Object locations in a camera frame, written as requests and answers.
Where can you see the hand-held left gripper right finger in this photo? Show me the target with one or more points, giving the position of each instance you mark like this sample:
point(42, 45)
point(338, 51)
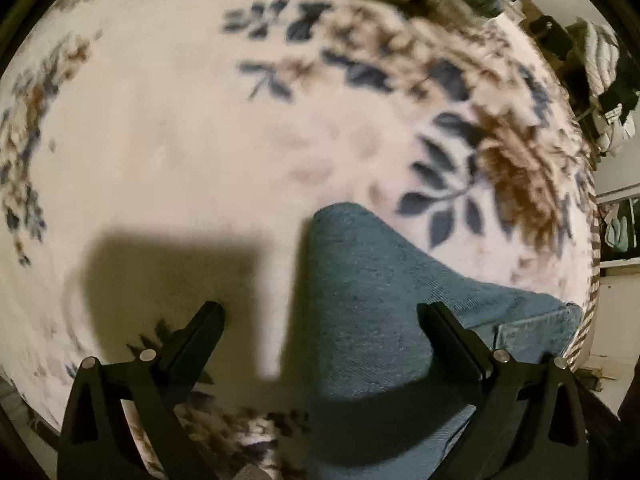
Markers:
point(450, 340)

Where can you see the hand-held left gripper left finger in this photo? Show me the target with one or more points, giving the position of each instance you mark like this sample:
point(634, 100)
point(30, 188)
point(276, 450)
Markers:
point(197, 332)

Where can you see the blue denim pants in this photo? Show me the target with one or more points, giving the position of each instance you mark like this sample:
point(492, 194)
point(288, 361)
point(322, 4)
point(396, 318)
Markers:
point(360, 310)

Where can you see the brown checkered bed sheet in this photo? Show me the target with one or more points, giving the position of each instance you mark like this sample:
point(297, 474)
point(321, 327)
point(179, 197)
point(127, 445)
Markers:
point(593, 240)

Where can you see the white wardrobe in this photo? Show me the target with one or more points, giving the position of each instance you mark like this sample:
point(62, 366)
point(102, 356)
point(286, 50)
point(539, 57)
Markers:
point(620, 270)

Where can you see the teal clothing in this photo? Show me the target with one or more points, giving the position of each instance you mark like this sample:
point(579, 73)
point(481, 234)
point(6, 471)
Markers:
point(620, 230)

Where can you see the floral bed blanket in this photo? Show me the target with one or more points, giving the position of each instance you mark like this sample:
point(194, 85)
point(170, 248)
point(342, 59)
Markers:
point(150, 135)

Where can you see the black striped garment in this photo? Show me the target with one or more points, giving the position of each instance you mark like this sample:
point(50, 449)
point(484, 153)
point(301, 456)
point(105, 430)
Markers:
point(622, 95)

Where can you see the black cloth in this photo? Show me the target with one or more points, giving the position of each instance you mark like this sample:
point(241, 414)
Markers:
point(552, 35)

